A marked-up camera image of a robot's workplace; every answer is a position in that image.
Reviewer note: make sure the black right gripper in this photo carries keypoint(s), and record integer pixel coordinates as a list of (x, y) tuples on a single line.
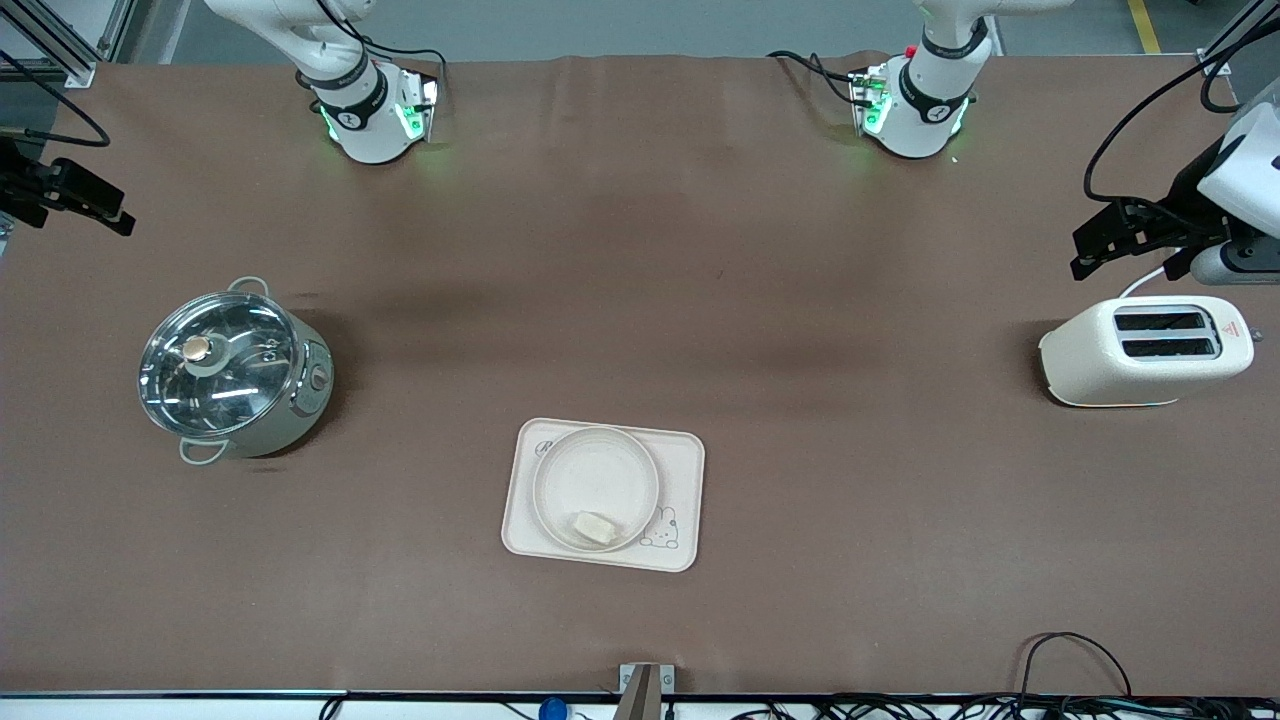
[(20, 183)]

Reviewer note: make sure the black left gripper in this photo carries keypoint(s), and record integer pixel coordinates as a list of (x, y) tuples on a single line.
[(1187, 200)]

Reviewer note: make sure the round cream plate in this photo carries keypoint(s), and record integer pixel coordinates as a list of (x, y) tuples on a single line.
[(590, 470)]

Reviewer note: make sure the small white steamed bun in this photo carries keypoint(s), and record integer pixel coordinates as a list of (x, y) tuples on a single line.
[(595, 528)]

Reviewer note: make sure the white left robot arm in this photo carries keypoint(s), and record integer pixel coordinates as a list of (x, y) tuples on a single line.
[(925, 112)]

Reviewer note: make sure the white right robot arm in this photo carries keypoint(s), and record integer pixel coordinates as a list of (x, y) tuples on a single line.
[(362, 122)]

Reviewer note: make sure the cream rabbit print tray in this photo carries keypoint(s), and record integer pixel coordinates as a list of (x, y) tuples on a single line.
[(685, 500)]

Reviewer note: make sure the cream two-slot toaster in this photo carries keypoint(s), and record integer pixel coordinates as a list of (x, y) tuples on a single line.
[(1100, 365)]

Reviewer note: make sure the glass pot lid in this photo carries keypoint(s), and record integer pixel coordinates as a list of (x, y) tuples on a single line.
[(215, 365)]

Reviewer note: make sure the steel electric cooking pot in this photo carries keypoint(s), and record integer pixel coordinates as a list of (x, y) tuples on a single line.
[(305, 400)]

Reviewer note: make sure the brown table mat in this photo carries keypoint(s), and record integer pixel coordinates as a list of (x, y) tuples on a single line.
[(640, 220)]

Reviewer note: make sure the blue round cap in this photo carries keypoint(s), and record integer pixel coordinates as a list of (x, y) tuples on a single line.
[(552, 709)]

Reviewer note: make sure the aluminium frame profile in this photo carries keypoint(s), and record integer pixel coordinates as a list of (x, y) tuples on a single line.
[(70, 45)]

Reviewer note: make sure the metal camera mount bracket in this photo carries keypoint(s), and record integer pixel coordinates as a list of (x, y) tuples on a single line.
[(645, 685)]

